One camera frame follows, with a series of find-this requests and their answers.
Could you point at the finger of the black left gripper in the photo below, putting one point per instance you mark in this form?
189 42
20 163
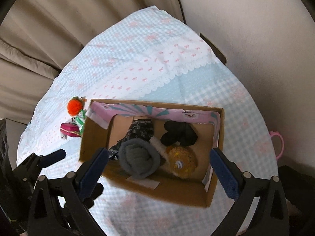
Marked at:
52 158
89 201

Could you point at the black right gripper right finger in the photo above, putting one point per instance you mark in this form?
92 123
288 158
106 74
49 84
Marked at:
271 214

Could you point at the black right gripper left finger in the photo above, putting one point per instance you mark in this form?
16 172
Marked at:
57 205

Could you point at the grey fuzzy sock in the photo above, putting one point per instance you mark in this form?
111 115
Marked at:
138 158

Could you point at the black patterned cloth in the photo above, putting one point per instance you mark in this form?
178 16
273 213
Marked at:
140 128

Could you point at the brown plush toy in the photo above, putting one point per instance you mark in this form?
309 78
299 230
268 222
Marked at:
181 161

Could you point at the black soft item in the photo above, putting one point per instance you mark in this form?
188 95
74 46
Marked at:
180 132

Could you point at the magenta zip pouch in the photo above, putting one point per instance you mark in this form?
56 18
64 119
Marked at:
69 129

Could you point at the green wet wipes pack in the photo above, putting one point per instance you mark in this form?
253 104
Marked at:
80 120

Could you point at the orange pom-pom toy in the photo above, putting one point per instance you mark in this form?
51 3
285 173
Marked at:
75 105

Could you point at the pink teal cardboard box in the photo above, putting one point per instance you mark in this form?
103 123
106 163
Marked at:
108 121

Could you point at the beige curtain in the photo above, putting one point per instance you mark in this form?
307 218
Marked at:
39 37

